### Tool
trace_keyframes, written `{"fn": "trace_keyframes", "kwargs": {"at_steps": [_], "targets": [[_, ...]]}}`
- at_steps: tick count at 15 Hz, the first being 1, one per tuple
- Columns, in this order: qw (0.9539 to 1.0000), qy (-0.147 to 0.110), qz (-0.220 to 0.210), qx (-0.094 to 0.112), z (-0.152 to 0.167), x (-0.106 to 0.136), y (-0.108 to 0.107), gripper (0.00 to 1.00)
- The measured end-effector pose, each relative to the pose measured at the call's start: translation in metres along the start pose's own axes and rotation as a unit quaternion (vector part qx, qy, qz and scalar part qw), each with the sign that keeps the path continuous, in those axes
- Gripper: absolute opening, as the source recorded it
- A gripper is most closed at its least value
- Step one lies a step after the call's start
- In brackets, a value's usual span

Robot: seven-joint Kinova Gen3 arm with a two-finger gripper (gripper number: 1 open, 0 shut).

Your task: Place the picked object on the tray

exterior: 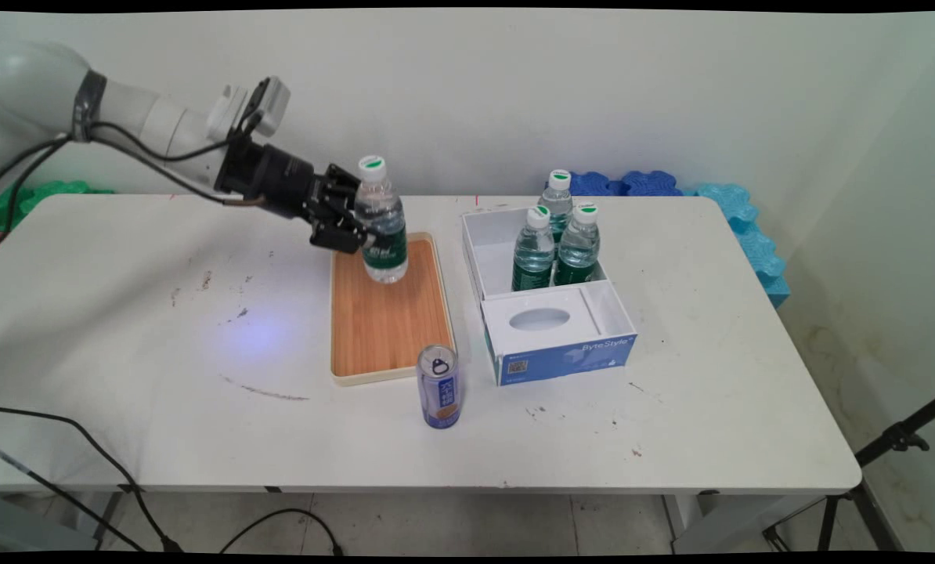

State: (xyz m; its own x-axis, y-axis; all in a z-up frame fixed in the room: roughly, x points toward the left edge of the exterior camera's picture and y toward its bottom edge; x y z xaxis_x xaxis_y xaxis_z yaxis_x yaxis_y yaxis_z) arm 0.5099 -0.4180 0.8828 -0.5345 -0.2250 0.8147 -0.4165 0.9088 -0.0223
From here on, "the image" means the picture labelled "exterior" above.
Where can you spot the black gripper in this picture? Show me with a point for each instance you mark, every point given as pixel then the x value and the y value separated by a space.
pixel 276 180

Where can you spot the water bottle green label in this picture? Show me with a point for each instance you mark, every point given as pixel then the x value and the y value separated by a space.
pixel 578 247
pixel 533 251
pixel 384 227
pixel 558 200

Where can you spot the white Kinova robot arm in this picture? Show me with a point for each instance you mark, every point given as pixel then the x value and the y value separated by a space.
pixel 131 110

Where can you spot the bamboo tray cream rim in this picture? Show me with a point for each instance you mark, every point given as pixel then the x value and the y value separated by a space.
pixel 385 321

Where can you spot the blue drink can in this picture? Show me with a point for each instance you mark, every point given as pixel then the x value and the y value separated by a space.
pixel 439 392

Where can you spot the white blue cardboard box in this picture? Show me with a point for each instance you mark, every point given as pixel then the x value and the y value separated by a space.
pixel 561 345

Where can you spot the green foam mat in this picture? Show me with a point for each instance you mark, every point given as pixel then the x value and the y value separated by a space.
pixel 52 189

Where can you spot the grey table leg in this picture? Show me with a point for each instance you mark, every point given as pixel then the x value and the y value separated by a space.
pixel 106 521

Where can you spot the cyan foam mat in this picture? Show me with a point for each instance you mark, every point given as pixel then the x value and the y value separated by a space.
pixel 753 235

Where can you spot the black tripod stand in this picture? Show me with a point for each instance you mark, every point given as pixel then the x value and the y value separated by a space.
pixel 867 470

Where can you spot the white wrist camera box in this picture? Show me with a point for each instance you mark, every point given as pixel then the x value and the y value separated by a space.
pixel 273 102

